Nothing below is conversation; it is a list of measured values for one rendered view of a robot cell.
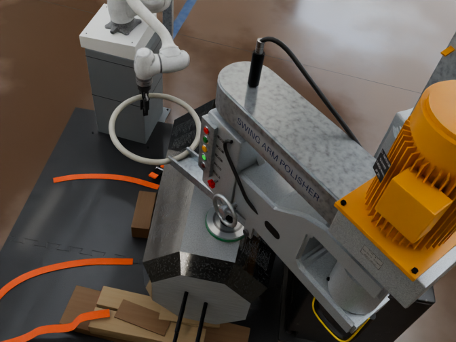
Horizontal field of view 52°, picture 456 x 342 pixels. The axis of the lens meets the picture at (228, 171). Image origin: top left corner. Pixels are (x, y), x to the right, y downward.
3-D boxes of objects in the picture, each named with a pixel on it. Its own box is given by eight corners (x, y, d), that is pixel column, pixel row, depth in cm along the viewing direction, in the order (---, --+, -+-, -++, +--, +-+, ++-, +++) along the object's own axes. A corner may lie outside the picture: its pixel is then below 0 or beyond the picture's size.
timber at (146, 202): (140, 200, 330) (139, 190, 321) (157, 202, 331) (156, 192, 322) (131, 237, 311) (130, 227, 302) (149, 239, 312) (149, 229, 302)
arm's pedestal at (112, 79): (89, 135, 366) (73, 50, 305) (115, 95, 398) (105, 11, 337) (149, 151, 362) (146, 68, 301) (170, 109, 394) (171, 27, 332)
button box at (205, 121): (214, 175, 192) (220, 126, 170) (208, 178, 191) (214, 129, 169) (202, 162, 196) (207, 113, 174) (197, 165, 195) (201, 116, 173)
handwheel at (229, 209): (250, 224, 191) (256, 203, 180) (231, 235, 187) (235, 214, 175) (228, 199, 198) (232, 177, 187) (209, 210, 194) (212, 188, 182)
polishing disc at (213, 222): (205, 202, 231) (205, 201, 230) (248, 203, 233) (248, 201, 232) (207, 240, 217) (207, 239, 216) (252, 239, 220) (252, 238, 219)
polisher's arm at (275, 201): (375, 316, 178) (431, 252, 141) (334, 352, 168) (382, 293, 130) (254, 187, 212) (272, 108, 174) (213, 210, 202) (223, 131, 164)
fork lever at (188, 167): (285, 220, 201) (285, 212, 198) (250, 241, 192) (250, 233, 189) (195, 151, 246) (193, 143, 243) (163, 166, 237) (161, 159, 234)
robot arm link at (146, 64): (136, 82, 242) (161, 79, 247) (136, 59, 230) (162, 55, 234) (131, 68, 248) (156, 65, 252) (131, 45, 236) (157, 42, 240)
